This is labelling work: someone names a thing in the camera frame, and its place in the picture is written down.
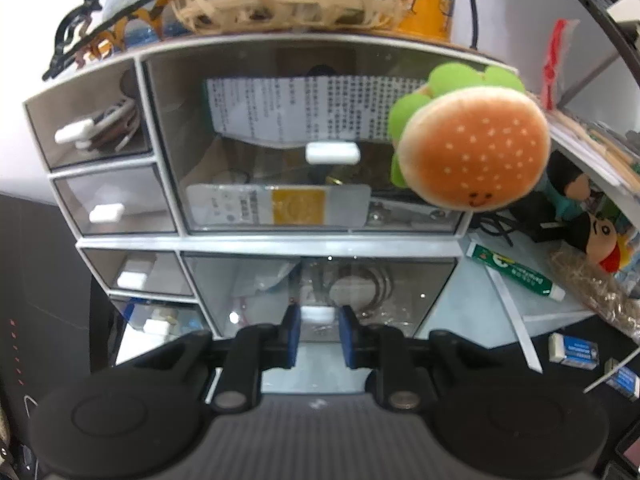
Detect clear large bottom drawer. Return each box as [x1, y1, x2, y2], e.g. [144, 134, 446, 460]
[183, 252, 457, 344]

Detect clear large drawer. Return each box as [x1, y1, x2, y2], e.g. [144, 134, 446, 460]
[183, 252, 457, 344]
[139, 43, 471, 238]

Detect small bottom left drawer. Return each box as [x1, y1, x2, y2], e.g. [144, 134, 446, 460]
[111, 296, 209, 365]

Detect small drawer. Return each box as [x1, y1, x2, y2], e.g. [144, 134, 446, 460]
[54, 165, 176, 236]
[24, 58, 151, 170]
[84, 248, 192, 297]
[111, 296, 209, 365]

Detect white drawer organizer cabinet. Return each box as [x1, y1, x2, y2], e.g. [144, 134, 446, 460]
[24, 32, 495, 344]

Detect clear large top drawer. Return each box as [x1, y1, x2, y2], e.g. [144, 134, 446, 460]
[139, 43, 471, 238]

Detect small top left drawer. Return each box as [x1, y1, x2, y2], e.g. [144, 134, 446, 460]
[24, 58, 151, 170]

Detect white metal laptop stand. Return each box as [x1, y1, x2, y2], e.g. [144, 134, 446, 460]
[474, 104, 640, 395]

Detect green toothpaste tube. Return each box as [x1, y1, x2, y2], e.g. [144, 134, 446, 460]
[466, 242, 565, 302]

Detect hamburger plush toy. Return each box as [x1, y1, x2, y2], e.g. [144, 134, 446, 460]
[387, 63, 551, 211]

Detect blue white eraser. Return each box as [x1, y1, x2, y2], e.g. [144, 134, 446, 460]
[604, 359, 640, 401]
[548, 333, 600, 370]

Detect black printer box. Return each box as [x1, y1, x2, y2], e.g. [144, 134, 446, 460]
[0, 192, 126, 441]

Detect cartoon boy plush doll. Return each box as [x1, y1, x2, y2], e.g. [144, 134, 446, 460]
[563, 211, 639, 274]

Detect yellow cartoon cup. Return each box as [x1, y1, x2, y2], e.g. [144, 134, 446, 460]
[396, 0, 456, 42]

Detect black orange braided cords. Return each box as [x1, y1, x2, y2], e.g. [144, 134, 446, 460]
[41, 0, 177, 83]

